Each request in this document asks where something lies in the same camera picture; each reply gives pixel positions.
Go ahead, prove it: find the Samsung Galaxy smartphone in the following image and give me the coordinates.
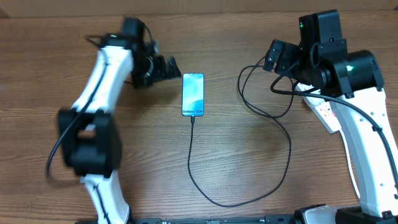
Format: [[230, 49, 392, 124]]
[[182, 73, 205, 116]]

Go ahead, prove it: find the black USB charging cable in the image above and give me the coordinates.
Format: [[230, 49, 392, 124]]
[[187, 57, 298, 208]]

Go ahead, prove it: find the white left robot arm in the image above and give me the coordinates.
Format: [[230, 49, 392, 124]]
[[49, 17, 182, 223]]

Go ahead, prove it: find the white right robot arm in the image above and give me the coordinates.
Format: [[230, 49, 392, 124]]
[[264, 10, 397, 223]]

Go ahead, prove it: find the white power strip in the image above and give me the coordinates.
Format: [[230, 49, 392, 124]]
[[303, 96, 341, 133]]

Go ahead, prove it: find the white power strip cord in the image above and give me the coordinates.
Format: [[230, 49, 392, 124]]
[[345, 146, 361, 198]]

